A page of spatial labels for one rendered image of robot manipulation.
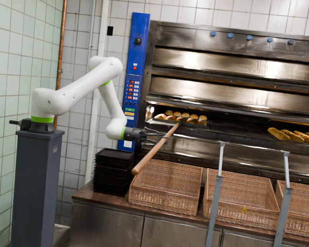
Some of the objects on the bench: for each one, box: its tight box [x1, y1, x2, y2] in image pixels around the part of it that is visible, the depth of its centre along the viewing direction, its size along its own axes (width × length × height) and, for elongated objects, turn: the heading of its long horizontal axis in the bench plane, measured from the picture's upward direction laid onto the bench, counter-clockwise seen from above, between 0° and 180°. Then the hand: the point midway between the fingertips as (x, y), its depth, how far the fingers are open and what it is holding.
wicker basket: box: [128, 159, 204, 217], centre depth 262 cm, size 49×56×28 cm
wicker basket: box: [203, 168, 280, 231], centre depth 254 cm, size 49×56×28 cm
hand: (163, 139), depth 202 cm, fingers closed on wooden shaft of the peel, 3 cm apart
